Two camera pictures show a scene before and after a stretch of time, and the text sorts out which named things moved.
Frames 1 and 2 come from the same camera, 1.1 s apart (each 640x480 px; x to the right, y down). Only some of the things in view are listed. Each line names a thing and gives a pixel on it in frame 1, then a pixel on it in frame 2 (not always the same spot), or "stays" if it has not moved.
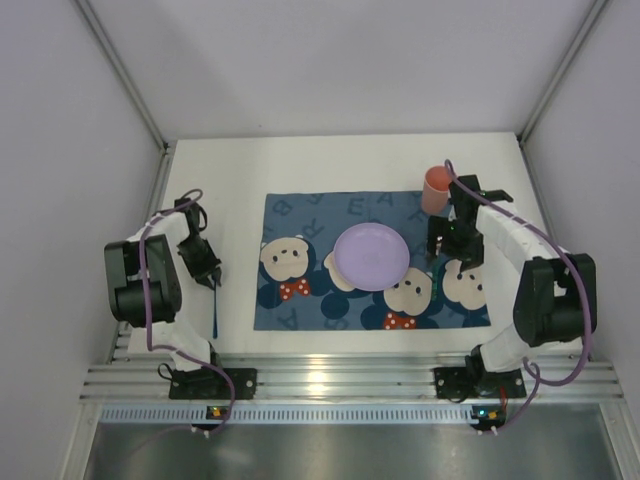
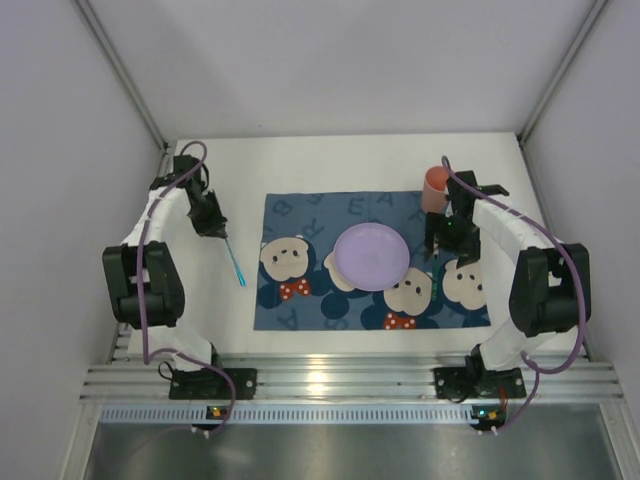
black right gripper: (445, 245) stays
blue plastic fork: (215, 279) → (238, 269)
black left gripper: (210, 271) → (211, 223)
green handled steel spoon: (436, 272) stays
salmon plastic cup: (435, 190) stays
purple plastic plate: (371, 257) stays
